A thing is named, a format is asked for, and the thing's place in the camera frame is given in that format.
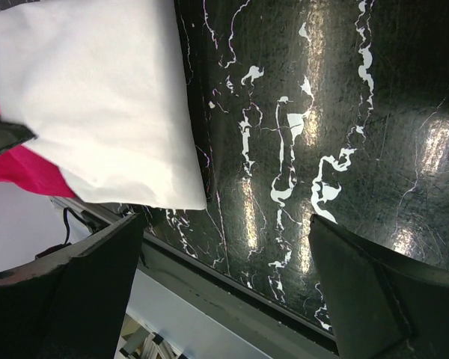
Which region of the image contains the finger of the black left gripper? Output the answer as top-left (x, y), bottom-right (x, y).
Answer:
top-left (0, 118), bottom-right (36, 155)

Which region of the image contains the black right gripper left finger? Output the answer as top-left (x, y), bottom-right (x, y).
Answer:
top-left (0, 214), bottom-right (144, 358)

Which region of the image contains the aluminium rail frame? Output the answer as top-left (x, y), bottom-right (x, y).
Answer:
top-left (50, 197), bottom-right (133, 233)

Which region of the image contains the magenta folded t shirt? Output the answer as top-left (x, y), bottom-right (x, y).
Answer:
top-left (0, 143), bottom-right (75, 198)

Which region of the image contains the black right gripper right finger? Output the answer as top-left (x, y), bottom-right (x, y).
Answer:
top-left (308, 215), bottom-right (449, 358)

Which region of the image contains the white t shirt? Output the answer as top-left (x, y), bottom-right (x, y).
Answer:
top-left (0, 1), bottom-right (207, 210)

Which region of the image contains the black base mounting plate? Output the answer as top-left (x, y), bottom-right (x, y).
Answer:
top-left (141, 234), bottom-right (337, 358)

